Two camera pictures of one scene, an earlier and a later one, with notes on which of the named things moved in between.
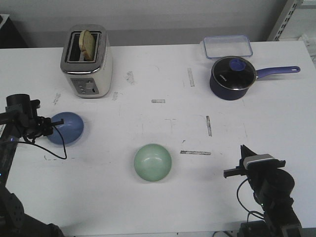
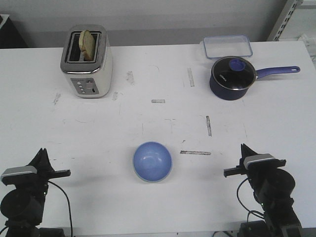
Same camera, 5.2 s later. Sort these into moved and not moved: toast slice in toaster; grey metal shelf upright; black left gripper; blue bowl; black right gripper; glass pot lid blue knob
Moved: black left gripper; blue bowl
Not moved: toast slice in toaster; glass pot lid blue knob; black right gripper; grey metal shelf upright
